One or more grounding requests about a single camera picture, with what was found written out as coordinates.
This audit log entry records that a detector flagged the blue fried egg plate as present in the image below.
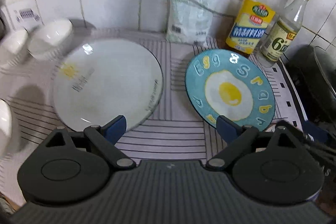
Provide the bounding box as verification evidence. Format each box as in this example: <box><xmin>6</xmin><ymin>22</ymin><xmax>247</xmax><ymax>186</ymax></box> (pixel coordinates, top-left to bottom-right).
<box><xmin>185</xmin><ymin>49</ymin><xmax>276</xmax><ymax>130</ymax></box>

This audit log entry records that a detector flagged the white sun plate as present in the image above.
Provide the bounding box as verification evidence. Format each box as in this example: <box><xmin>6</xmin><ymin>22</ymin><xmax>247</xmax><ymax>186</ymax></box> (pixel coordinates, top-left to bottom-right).
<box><xmin>52</xmin><ymin>39</ymin><xmax>163</xmax><ymax>131</ymax></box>

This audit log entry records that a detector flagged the white ribbed bowl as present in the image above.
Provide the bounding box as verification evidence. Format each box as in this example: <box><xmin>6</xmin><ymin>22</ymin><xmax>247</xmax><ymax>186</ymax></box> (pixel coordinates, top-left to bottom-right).
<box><xmin>0</xmin><ymin>99</ymin><xmax>21</xmax><ymax>159</ymax></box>
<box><xmin>1</xmin><ymin>28</ymin><xmax>29</xmax><ymax>68</ymax></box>
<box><xmin>28</xmin><ymin>19</ymin><xmax>74</xmax><ymax>61</ymax></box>

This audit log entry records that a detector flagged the black cooking pot with lid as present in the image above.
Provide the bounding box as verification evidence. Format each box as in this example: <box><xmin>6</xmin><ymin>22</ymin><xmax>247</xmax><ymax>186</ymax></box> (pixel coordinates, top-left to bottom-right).
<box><xmin>286</xmin><ymin>46</ymin><xmax>335</xmax><ymax>124</ymax></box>

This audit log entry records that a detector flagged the white vinegar bottle yellow cap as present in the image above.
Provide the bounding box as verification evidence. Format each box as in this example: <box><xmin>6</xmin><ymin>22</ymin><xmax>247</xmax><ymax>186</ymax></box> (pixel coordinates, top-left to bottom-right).
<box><xmin>256</xmin><ymin>0</ymin><xmax>309</xmax><ymax>68</ymax></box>

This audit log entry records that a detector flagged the white salt bag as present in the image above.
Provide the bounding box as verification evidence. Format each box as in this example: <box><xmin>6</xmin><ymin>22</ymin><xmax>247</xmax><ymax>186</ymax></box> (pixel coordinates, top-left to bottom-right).
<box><xmin>166</xmin><ymin>0</ymin><xmax>218</xmax><ymax>46</ymax></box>

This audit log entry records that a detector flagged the cooking wine bottle yellow label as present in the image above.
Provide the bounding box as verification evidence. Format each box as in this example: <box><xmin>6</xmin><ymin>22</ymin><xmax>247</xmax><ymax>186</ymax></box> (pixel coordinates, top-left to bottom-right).
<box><xmin>226</xmin><ymin>0</ymin><xmax>280</xmax><ymax>57</ymax></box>

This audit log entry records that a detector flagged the wall sticker near bowls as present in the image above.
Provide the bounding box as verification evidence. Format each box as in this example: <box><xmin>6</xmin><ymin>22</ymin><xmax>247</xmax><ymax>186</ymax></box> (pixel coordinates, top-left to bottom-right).
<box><xmin>14</xmin><ymin>8</ymin><xmax>42</xmax><ymax>29</ymax></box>

